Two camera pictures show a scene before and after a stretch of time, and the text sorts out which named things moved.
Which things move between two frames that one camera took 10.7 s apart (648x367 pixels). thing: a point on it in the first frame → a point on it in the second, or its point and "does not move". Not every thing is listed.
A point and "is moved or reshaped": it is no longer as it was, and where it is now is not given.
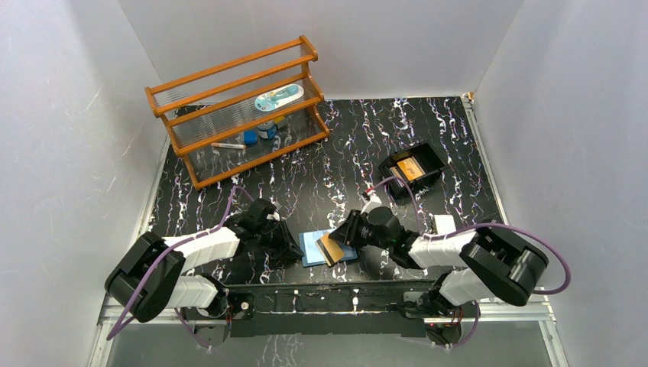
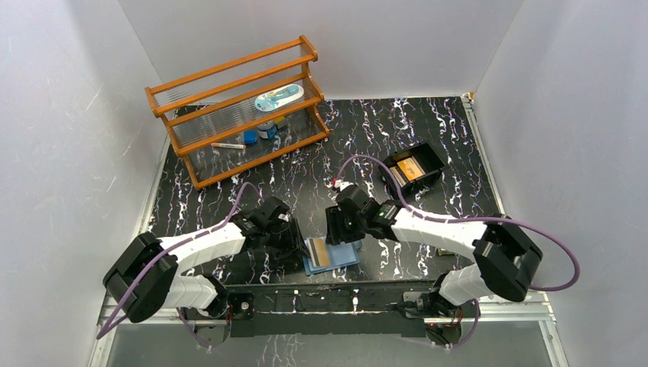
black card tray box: (421, 167) does not move
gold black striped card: (331, 250) is moved or reshaped
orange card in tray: (409, 169) does not move
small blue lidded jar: (267, 130) does not move
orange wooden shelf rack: (225, 118) does not move
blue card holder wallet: (310, 254) → (340, 255)
